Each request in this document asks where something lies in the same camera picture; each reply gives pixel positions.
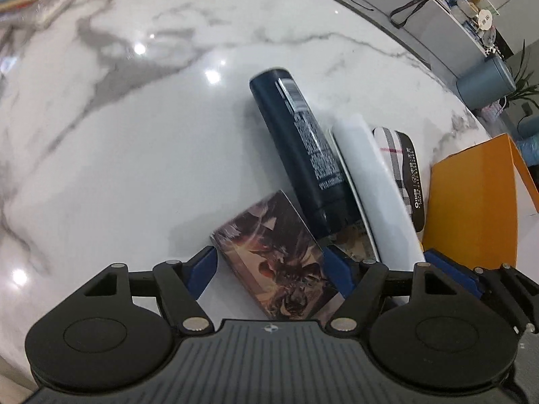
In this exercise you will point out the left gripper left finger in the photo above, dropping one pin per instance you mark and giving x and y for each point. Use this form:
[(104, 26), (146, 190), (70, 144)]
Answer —
[(179, 286)]

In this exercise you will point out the grey-blue trash bin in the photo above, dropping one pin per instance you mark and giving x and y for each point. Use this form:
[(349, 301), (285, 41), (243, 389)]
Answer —
[(486, 83)]

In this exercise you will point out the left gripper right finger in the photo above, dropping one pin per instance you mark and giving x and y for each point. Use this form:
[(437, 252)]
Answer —
[(359, 283)]

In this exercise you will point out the printed card box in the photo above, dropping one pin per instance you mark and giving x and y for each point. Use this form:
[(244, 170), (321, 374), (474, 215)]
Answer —
[(273, 253)]

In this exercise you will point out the dark blue spray can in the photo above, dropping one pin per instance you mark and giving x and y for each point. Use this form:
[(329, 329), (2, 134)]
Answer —
[(314, 172)]

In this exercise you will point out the green floor plant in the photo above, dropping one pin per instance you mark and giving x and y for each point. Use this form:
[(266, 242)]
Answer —
[(525, 90)]

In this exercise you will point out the white round fan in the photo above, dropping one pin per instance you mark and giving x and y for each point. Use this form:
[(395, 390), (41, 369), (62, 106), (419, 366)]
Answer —
[(484, 20)]

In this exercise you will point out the white rectangular case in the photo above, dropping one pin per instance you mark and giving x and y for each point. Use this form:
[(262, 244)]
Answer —
[(387, 220)]

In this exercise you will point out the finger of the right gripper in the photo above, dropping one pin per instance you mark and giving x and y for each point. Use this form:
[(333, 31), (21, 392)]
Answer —
[(458, 273)]

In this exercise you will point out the plaid glasses case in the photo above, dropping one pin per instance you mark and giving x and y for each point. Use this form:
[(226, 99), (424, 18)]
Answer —
[(400, 156)]

